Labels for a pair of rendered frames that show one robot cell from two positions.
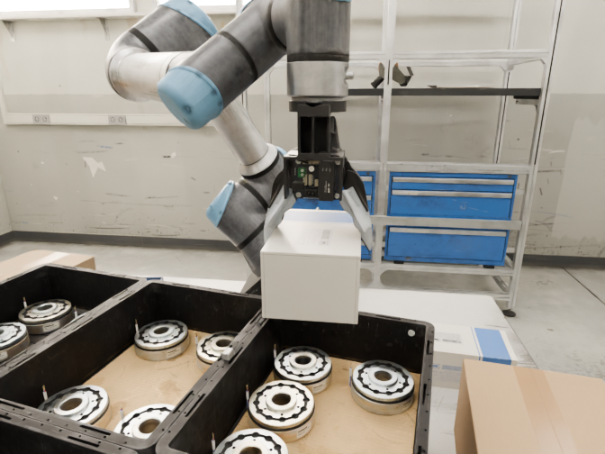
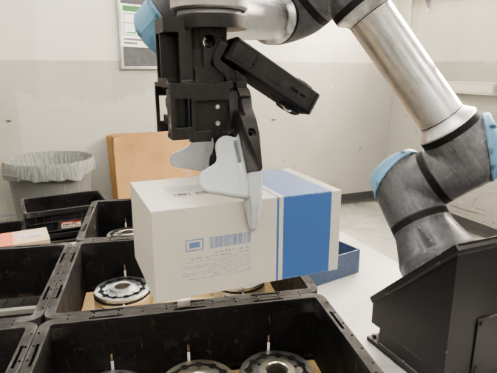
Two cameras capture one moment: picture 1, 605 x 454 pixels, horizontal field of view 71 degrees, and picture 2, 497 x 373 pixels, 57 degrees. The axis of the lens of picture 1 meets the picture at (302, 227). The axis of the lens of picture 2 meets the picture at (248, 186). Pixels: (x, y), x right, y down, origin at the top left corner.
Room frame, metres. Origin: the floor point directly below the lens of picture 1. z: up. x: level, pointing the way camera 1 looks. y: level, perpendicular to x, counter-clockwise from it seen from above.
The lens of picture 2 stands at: (0.34, -0.45, 1.26)
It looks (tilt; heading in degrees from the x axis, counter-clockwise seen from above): 14 degrees down; 60
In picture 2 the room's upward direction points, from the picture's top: straight up
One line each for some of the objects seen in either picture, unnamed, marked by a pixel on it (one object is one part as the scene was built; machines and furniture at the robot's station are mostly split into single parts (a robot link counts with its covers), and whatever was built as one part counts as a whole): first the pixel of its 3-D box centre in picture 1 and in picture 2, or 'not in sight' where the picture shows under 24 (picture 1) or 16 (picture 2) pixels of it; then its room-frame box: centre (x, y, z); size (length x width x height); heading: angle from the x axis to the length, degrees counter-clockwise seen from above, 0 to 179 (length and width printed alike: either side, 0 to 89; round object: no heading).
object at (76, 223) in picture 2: not in sight; (69, 243); (0.67, 2.00, 0.37); 0.42 x 0.34 x 0.46; 172
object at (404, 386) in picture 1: (383, 379); not in sight; (0.60, -0.13, 0.86); 0.10 x 0.10 x 0.01
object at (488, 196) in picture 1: (447, 219); not in sight; (2.42, -0.87, 0.60); 0.72 x 0.03 x 0.56; 82
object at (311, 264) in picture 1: (317, 258); (232, 225); (0.57, -0.02, 1.09); 0.20 x 0.12 x 0.09; 172
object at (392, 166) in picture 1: (383, 166); not in sight; (2.50, -0.48, 0.91); 1.70 x 0.10 x 0.05; 82
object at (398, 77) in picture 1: (392, 73); not in sight; (2.69, -0.54, 1.44); 0.25 x 0.16 x 0.18; 82
